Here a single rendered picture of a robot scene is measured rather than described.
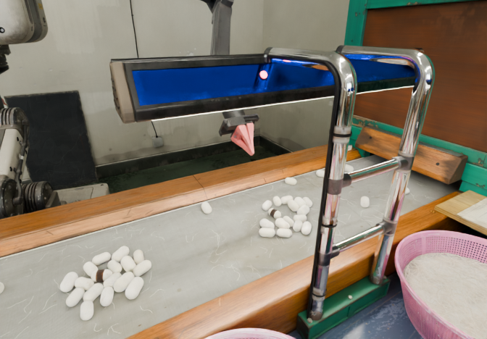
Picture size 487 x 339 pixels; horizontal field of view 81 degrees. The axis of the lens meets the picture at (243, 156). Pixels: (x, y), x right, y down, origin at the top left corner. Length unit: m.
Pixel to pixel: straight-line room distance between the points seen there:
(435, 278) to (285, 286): 0.28
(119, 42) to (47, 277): 2.07
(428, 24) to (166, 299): 0.89
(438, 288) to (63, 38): 2.43
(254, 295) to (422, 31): 0.79
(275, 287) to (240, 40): 2.54
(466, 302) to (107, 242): 0.66
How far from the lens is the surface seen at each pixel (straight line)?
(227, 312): 0.48
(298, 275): 0.53
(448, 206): 0.81
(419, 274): 0.66
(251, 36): 2.92
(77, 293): 0.57
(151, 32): 2.57
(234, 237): 0.63
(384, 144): 0.97
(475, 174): 0.92
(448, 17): 0.94
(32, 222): 0.78
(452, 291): 0.66
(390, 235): 0.56
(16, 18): 0.99
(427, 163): 0.90
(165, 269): 0.58
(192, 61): 0.41
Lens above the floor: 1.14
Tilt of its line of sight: 23 degrees down
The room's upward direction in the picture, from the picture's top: straight up
